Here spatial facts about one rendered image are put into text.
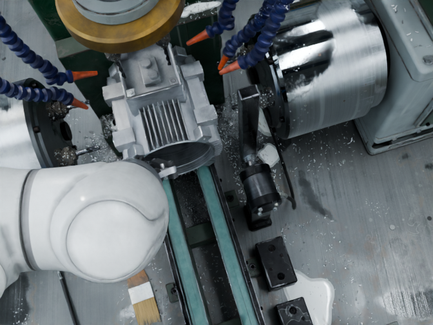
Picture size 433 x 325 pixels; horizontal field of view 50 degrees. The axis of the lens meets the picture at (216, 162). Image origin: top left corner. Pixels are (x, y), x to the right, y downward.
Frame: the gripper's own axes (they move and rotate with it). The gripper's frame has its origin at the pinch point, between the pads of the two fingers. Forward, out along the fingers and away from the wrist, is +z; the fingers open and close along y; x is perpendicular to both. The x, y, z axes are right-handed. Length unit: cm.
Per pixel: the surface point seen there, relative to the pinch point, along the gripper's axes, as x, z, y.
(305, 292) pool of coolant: 37.6, 13.2, -24.0
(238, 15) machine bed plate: -26, 50, -32
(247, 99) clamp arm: -6.6, -12.7, -18.9
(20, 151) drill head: -8.4, -0.5, 17.9
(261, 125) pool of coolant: 2.6, 33.3, -27.6
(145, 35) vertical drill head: -18.6, -15.6, -7.7
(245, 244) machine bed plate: 25.8, 20.2, -14.8
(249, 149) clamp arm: 3.0, 4.0, -19.3
